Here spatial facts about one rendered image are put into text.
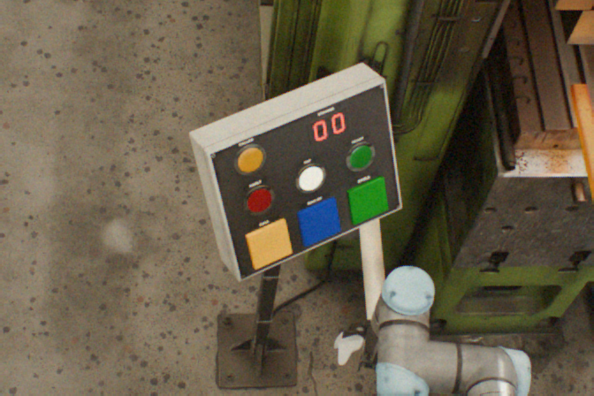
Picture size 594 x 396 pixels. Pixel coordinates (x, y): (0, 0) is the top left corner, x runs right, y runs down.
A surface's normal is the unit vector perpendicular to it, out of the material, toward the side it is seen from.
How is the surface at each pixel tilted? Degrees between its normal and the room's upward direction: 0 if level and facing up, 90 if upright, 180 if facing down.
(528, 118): 0
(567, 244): 90
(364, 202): 60
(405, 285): 0
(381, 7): 90
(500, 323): 90
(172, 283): 0
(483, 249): 90
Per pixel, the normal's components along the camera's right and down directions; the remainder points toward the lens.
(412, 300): 0.08, -0.49
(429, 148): 0.05, 0.88
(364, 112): 0.45, 0.45
